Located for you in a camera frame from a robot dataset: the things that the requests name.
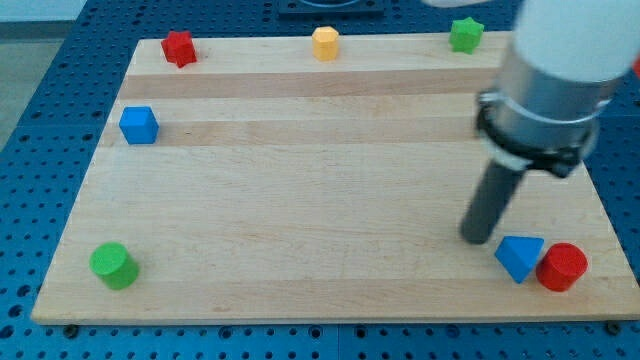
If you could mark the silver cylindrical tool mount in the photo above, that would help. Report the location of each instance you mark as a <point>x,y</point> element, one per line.
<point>532,119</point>

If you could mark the red star block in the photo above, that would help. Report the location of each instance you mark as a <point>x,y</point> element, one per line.
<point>178,48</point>

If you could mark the yellow hexagon block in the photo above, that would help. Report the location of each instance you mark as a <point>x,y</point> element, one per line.
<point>325,43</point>

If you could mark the green star block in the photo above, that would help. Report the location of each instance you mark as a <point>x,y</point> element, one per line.
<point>465,35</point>

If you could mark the blue triangle block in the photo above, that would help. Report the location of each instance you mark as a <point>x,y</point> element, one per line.
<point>519,255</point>

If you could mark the green cylinder block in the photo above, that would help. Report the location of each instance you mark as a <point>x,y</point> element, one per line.
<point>112,263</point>

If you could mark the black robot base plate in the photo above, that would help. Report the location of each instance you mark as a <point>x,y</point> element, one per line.
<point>298,8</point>

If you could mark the wooden board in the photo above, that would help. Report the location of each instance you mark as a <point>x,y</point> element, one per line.
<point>283,189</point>

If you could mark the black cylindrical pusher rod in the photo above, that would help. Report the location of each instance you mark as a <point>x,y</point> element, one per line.
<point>492,195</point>

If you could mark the red cylinder block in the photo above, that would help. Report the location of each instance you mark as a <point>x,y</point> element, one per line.
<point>561,267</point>

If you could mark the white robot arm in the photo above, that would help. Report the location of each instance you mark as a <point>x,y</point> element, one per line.
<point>560,71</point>

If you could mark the blue cube block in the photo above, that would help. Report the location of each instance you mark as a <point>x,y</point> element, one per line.
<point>139,125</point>

